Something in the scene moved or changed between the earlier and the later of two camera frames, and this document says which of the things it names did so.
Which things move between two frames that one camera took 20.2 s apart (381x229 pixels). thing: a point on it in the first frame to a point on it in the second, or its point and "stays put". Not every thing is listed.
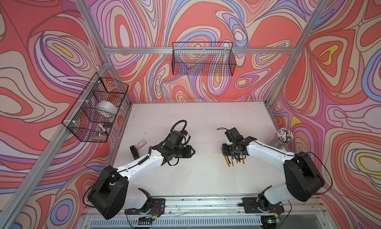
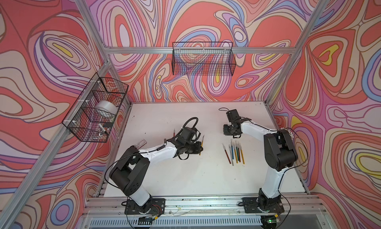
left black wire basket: (92, 114) stays put
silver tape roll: (107, 108) stays put
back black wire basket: (203, 59) stays put
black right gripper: (225, 152) to (225, 132)
